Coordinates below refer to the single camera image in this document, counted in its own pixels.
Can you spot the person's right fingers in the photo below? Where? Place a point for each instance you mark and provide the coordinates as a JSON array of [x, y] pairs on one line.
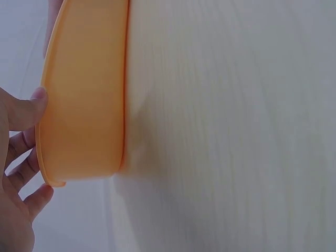
[[52, 26]]

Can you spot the person's left hand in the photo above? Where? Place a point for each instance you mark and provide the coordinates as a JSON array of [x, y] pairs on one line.
[[11, 210]]

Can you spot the orange plastic bowl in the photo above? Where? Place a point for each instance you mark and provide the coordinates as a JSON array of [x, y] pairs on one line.
[[84, 105]]

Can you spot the person's right hand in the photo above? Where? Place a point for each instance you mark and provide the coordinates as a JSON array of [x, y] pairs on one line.
[[52, 23]]

